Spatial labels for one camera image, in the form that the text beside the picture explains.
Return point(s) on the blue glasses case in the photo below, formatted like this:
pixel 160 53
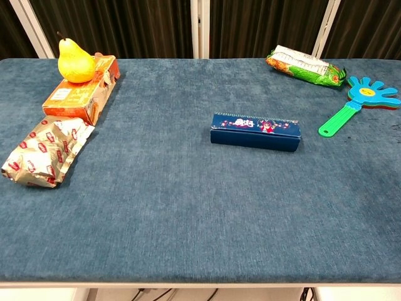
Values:
pixel 250 141

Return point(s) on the blue carpeted table top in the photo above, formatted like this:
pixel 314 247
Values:
pixel 188 203

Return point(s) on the orange cardboard box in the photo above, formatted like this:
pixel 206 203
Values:
pixel 72 100

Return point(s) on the green snack packet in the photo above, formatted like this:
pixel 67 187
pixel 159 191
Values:
pixel 313 75

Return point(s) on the dark pleated curtain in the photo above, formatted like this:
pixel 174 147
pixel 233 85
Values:
pixel 125 28

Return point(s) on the yellow pear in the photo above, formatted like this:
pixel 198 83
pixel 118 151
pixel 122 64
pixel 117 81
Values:
pixel 75 66

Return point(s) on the gold foil snack bag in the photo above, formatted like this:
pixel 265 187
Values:
pixel 40 153

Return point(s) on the blue hand clapper toy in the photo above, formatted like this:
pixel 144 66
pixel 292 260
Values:
pixel 366 92

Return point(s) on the white upright frame post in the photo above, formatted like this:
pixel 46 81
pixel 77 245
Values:
pixel 200 28

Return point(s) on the white slanted frame post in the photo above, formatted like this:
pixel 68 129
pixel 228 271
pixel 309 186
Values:
pixel 31 28
pixel 326 28

